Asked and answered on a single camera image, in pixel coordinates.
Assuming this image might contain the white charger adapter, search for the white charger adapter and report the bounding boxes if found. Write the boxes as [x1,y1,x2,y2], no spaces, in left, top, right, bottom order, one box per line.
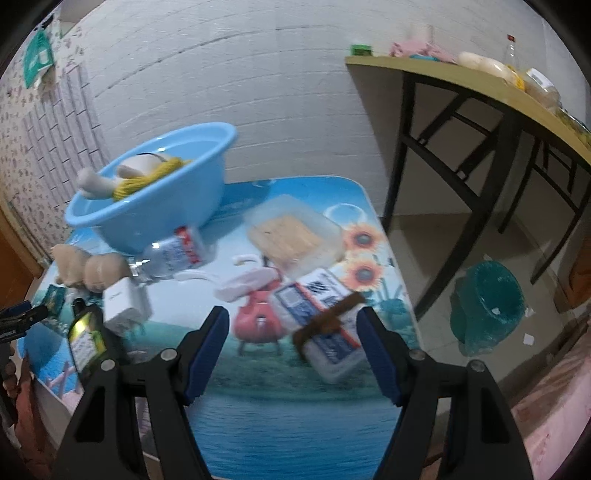
[102,277,153,336]

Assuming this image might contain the wooden table black legs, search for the wooden table black legs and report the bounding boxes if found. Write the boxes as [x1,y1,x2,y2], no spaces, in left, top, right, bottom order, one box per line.
[345,55,591,319]

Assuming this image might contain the clear bag of wooden sticks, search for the clear bag of wooden sticks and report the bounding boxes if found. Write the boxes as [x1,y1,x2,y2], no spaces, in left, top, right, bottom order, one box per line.
[246,194,345,280]

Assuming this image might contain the cream plush toy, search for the cream plush toy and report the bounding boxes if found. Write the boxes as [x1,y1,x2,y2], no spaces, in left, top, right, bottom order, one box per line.
[76,154,169,201]

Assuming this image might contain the yellow yarn bundle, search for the yellow yarn bundle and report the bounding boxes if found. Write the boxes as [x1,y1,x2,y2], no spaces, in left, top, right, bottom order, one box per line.
[112,157,195,201]

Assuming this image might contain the pink cloth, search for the pink cloth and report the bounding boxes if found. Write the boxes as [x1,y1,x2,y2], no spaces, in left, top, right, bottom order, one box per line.
[389,39,455,62]

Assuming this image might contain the small green card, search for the small green card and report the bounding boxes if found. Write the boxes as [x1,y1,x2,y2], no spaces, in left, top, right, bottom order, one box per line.
[44,285,70,319]

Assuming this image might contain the black box yellow label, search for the black box yellow label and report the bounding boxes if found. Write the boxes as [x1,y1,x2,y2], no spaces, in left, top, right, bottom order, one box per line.
[67,300,127,384]

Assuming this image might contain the pink blanket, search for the pink blanket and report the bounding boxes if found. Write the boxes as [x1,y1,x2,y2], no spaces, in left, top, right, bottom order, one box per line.
[510,323,591,480]

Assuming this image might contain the green hanging packet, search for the green hanging packet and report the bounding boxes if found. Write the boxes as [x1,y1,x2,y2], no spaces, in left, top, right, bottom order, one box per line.
[23,30,56,88]

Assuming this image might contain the tan plush bear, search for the tan plush bear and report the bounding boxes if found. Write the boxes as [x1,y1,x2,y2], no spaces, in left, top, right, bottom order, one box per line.
[51,244,132,292]

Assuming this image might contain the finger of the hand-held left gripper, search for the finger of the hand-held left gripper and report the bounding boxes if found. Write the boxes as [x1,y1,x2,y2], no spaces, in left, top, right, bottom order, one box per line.
[0,301,49,343]

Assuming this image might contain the green trash bin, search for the green trash bin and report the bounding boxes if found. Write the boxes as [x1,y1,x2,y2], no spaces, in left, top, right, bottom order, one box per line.
[450,261,526,356]

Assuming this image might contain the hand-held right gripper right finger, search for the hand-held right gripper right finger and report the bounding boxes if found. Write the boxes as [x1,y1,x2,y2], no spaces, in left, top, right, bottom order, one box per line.
[356,305,539,480]

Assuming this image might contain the brown hair band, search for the brown hair band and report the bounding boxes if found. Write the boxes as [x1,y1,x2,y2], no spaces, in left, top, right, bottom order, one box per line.
[292,292,366,363]

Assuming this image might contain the orange cloth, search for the orange cloth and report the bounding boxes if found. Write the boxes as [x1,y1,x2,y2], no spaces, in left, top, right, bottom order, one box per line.
[568,249,591,310]

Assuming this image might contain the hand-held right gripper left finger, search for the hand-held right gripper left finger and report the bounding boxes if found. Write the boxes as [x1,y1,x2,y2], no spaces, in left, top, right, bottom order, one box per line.
[51,305,230,480]

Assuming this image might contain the blue plastic basin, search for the blue plastic basin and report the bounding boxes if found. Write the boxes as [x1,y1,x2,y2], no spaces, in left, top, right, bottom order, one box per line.
[64,122,238,256]

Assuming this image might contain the clear glass bottle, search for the clear glass bottle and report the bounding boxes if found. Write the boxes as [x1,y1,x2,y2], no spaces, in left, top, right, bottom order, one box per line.
[503,34,520,68]

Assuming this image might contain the clear water bottle red label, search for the clear water bottle red label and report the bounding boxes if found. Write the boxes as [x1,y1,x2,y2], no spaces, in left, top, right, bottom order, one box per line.
[129,225,218,283]

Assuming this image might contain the brown wooden door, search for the brown wooden door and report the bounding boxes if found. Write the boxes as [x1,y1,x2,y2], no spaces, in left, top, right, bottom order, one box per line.
[0,198,44,310]

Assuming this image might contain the clear jar white label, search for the clear jar white label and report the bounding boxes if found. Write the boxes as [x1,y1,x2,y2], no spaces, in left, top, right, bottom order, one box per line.
[524,68,561,112]

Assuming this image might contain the person's left hand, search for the person's left hand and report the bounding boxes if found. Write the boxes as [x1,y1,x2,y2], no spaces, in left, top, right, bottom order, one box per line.
[0,346,21,428]

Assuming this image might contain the white blue printed packet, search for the white blue printed packet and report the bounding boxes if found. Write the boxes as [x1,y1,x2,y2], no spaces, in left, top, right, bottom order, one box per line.
[270,268,365,384]

